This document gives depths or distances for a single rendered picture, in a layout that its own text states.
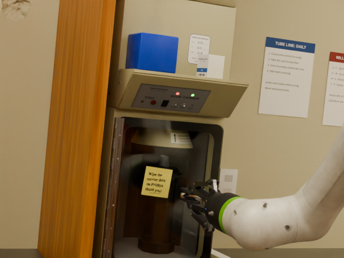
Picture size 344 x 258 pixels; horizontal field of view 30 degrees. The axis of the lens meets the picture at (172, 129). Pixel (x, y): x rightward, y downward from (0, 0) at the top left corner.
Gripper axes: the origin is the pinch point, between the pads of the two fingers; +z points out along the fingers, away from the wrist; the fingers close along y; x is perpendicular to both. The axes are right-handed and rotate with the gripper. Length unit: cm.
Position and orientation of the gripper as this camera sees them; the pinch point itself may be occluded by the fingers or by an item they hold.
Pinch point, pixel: (189, 195)
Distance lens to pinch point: 169.4
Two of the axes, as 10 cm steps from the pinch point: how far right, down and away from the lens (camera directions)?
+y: 0.9, -9.9, -0.5
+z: -3.8, -0.9, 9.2
